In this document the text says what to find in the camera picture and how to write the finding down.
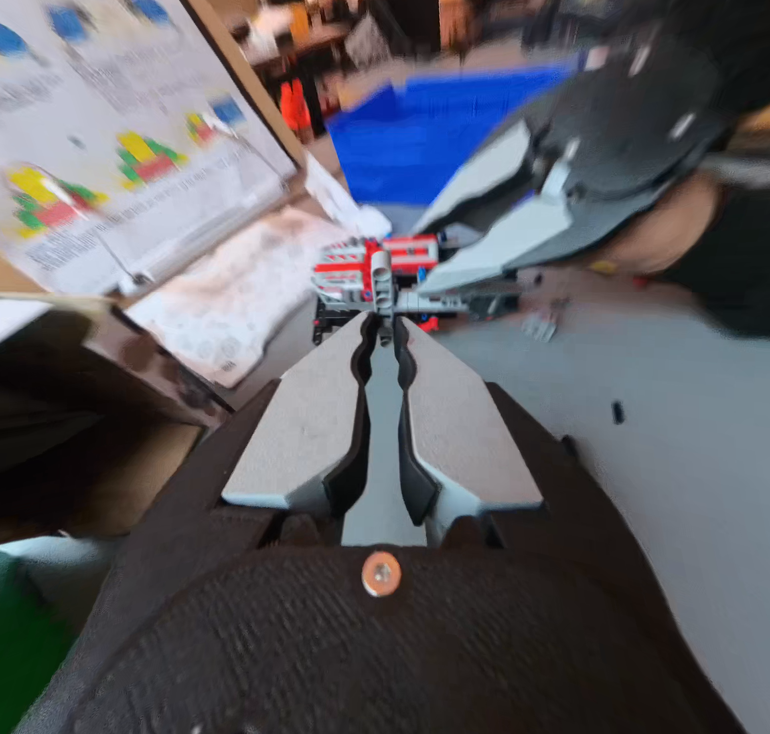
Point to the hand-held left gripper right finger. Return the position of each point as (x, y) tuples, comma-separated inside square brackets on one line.
[(475, 439)]

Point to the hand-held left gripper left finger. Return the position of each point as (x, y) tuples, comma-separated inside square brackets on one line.
[(295, 439)]

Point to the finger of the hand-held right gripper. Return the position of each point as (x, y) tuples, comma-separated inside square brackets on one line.
[(481, 175), (505, 235)]

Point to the red grey lego vehicle model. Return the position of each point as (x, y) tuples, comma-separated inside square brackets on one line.
[(415, 253)]

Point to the grey printed lego panel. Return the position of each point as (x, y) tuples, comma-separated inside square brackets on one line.
[(539, 327)]

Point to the grey lego connector beam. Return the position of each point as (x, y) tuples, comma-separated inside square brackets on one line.
[(382, 283)]

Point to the person's right forearm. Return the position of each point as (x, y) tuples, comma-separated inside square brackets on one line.
[(734, 253)]

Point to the person's right hand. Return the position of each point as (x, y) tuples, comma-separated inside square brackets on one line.
[(661, 235)]

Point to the blue plastic bin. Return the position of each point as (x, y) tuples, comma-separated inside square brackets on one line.
[(421, 138)]

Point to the white torn paper bag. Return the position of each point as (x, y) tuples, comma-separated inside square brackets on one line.
[(343, 199)]

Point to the printed paper bag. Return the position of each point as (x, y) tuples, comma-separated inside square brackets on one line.
[(240, 301)]

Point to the brown box stand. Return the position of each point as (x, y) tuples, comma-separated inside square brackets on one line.
[(120, 475)]

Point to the instruction sheet on stand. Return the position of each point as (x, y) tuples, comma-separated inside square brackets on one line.
[(240, 84)]

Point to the green plastic bin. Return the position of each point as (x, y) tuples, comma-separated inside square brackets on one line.
[(30, 644)]

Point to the printed instruction sheet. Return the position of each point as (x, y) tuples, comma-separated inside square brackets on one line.
[(120, 114)]

